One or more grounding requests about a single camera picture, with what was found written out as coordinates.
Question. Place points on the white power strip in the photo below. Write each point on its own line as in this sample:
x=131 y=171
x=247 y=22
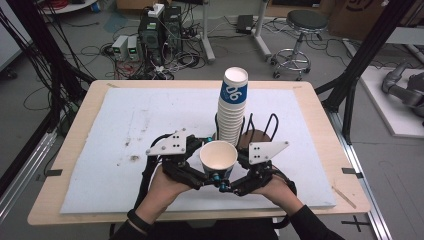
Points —
x=156 y=10

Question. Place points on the black box on floor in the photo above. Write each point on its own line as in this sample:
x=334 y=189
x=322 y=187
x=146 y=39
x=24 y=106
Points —
x=244 y=24

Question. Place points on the stack of white paper cups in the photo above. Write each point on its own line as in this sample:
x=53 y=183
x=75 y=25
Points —
x=231 y=113

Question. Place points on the aluminium rail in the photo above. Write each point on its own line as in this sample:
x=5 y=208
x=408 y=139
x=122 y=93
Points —
x=23 y=170
x=366 y=186

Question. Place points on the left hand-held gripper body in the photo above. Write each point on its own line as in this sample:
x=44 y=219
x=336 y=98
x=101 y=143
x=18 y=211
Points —
x=173 y=143

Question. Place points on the black computer tower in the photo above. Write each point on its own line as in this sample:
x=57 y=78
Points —
x=172 y=30
x=151 y=40

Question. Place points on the white cabinet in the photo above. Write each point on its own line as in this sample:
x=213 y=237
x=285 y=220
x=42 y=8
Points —
x=10 y=40

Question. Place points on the thin wooden stick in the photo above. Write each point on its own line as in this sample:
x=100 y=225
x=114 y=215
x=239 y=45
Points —
x=344 y=197

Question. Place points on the white desk leg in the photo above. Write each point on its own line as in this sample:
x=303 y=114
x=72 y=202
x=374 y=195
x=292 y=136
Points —
x=207 y=40
x=261 y=33

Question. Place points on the blue printed paper cup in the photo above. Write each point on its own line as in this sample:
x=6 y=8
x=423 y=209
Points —
x=218 y=156

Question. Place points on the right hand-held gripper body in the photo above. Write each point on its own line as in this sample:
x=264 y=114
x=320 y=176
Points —
x=263 y=153

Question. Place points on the person's right hand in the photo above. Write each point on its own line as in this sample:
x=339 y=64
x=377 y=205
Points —
x=281 y=196

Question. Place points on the cardboard box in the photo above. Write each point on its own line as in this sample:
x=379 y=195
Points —
x=363 y=16

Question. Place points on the person's left hand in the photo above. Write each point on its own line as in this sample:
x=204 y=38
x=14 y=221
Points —
x=163 y=193

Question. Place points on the white foam mat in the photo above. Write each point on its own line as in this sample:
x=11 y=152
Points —
x=116 y=133

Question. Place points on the black wristband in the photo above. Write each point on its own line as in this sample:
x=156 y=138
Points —
x=139 y=220

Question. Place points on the person's dark clothing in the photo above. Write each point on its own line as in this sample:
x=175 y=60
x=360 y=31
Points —
x=213 y=233

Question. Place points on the grey bench power supply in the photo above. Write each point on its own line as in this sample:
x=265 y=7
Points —
x=133 y=48
x=120 y=46

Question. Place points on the black tape strip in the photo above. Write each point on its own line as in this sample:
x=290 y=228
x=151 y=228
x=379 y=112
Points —
x=53 y=173
x=351 y=172

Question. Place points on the black round stool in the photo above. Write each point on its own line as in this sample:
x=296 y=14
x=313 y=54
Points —
x=305 y=21

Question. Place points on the blue tape roll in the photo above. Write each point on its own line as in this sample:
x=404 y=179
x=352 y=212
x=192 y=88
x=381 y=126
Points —
x=95 y=7

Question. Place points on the white platform board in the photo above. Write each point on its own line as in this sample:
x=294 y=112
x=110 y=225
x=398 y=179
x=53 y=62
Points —
x=383 y=110

